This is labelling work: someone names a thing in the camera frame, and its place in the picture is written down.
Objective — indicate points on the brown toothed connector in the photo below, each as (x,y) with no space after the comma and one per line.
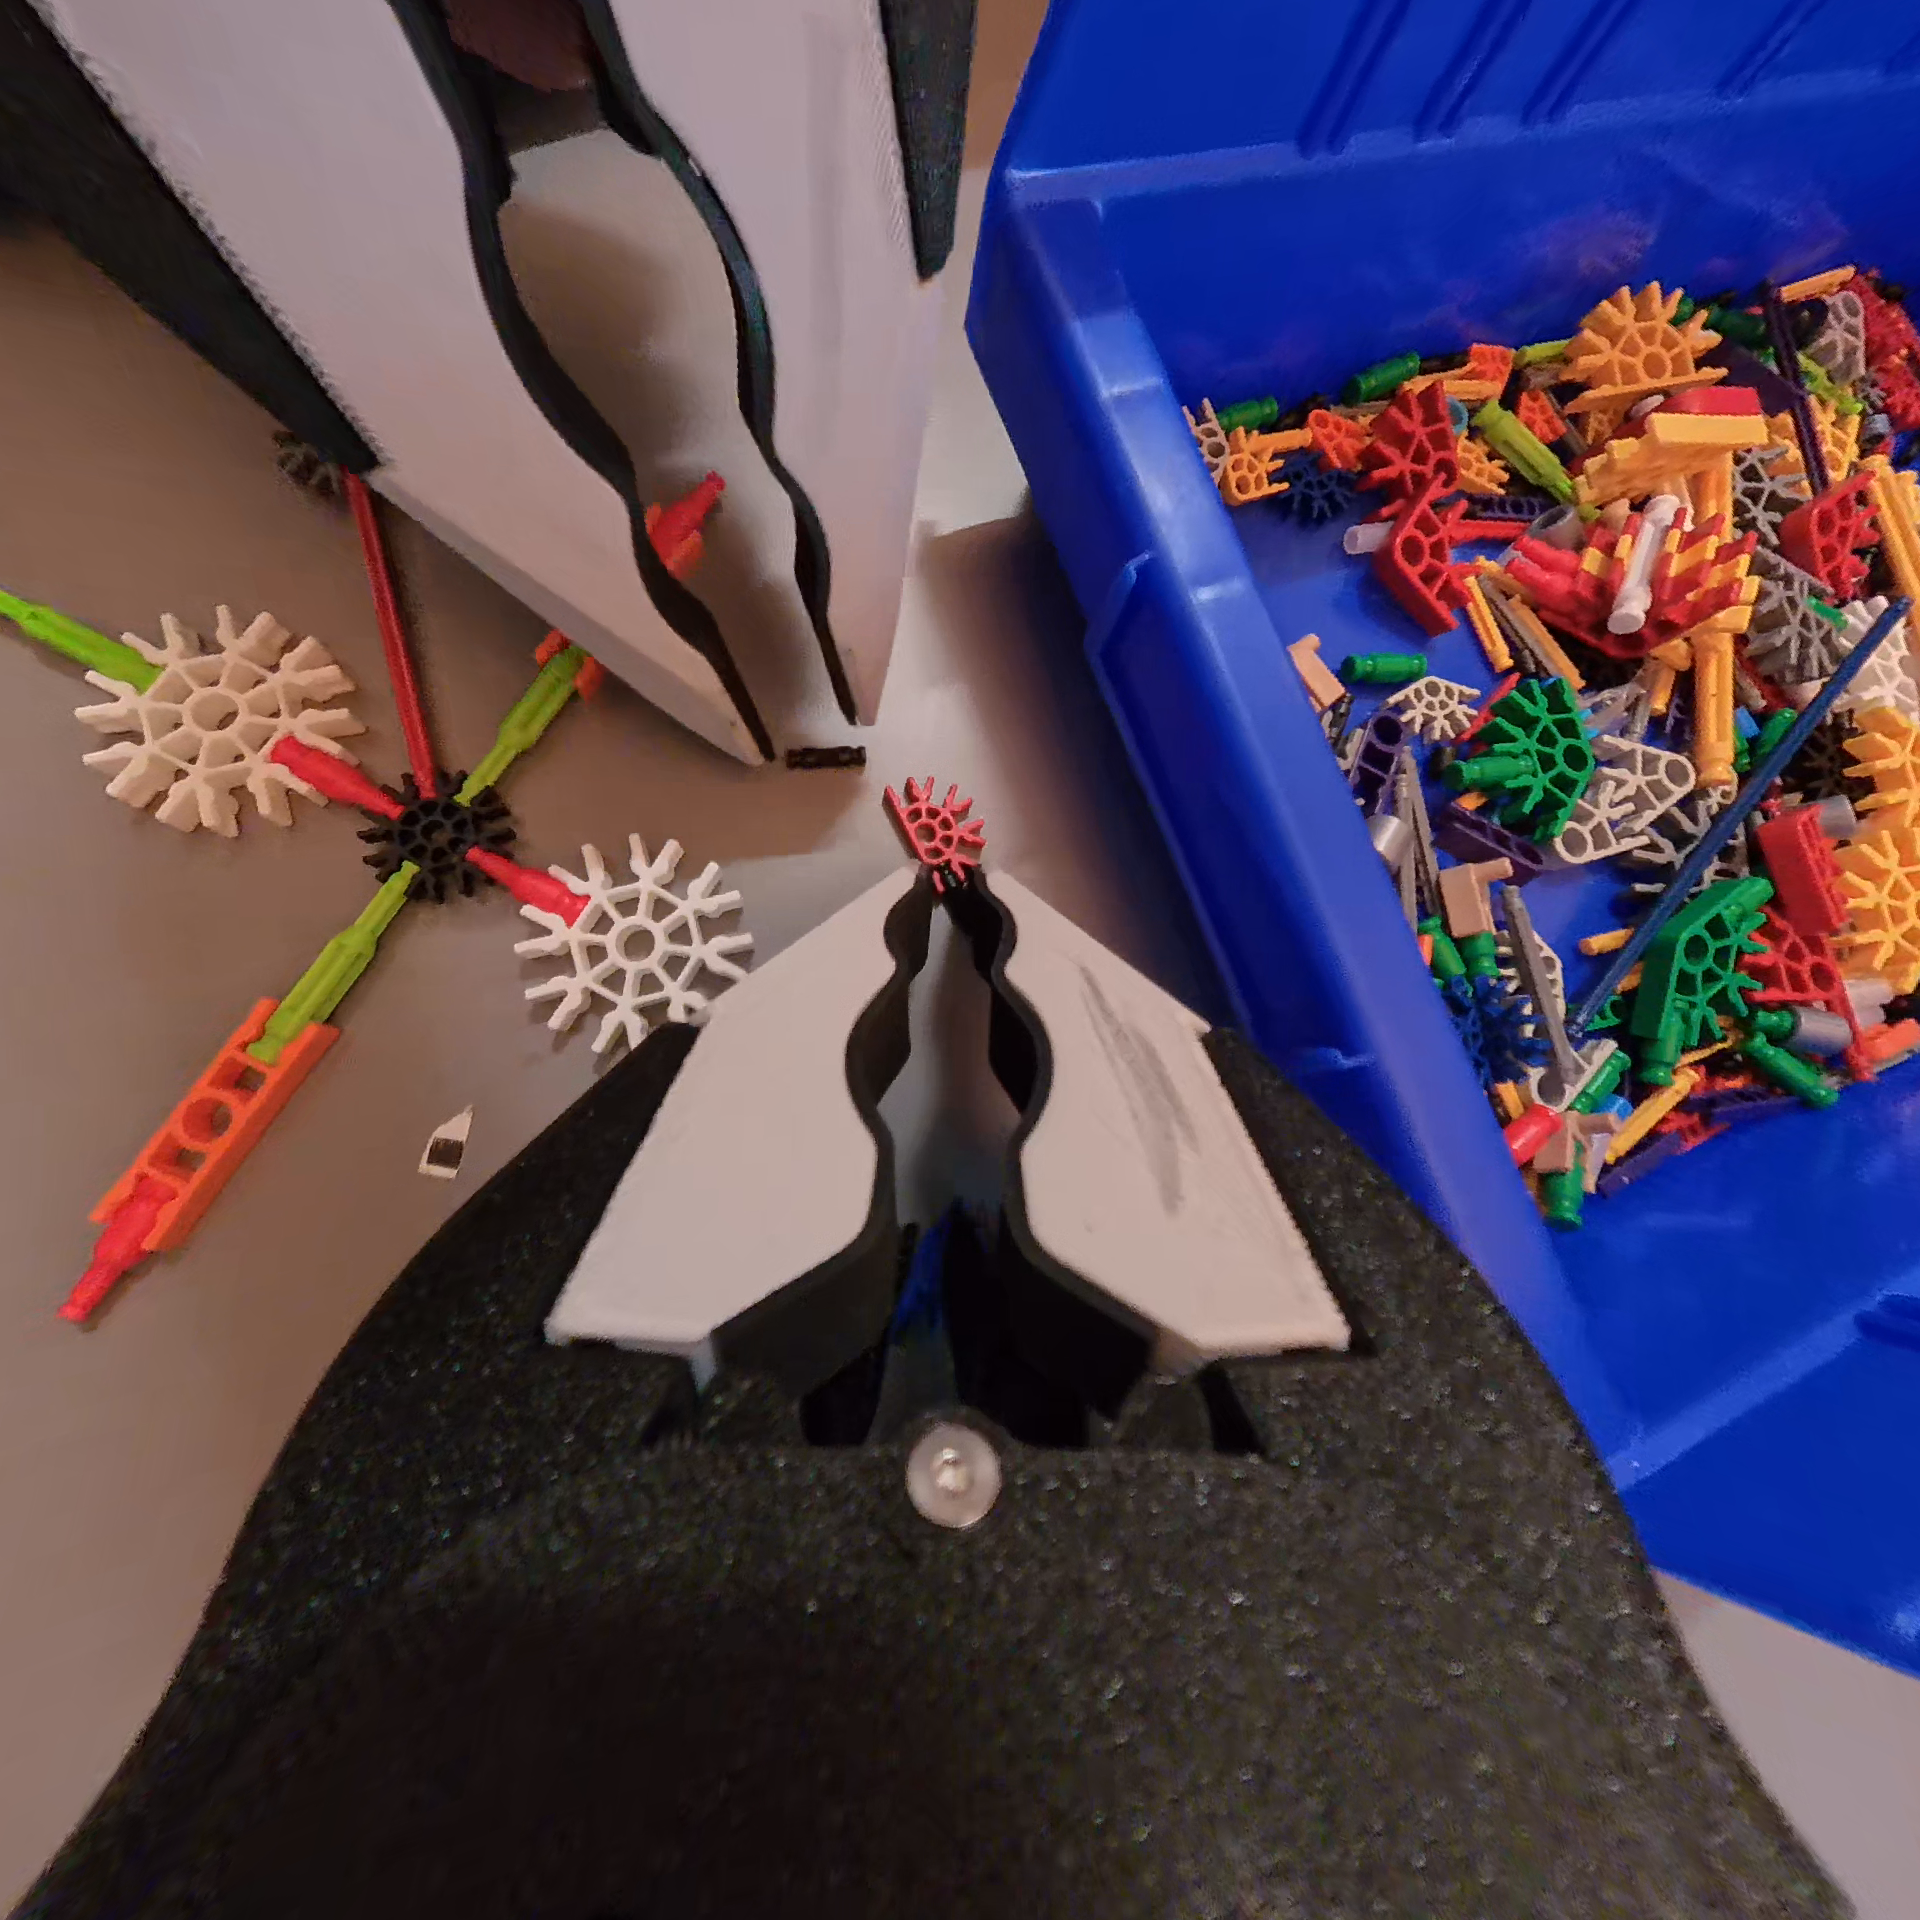
(308,465)

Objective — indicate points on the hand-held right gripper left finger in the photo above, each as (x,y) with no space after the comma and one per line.
(735,1185)

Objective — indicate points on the white snowflake connector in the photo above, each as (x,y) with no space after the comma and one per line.
(217,721)
(633,944)

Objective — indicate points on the green plastic rod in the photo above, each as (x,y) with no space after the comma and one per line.
(76,639)
(339,974)
(518,721)

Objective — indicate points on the short red plastic rod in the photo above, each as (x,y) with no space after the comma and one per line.
(323,781)
(683,510)
(105,1266)
(525,886)

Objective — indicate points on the pile of colourful toy pieces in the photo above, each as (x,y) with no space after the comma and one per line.
(1651,751)

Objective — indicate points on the long red plastic rod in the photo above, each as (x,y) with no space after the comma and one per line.
(389,630)

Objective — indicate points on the orange plastic connector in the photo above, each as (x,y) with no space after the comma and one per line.
(678,559)
(211,1126)

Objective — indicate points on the small red toothed connector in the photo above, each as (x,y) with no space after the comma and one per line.
(939,825)

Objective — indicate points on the small black plastic rod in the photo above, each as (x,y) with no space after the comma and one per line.
(825,757)

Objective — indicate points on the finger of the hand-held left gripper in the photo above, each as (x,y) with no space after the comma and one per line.
(839,301)
(347,225)

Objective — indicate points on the small white scrap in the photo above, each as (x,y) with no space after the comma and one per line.
(446,1146)

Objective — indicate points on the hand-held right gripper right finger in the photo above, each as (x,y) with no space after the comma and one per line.
(1156,1185)

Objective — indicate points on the black hub connector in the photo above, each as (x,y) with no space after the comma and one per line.
(435,832)

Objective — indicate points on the blue plastic bin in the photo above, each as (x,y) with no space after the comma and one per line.
(1201,301)

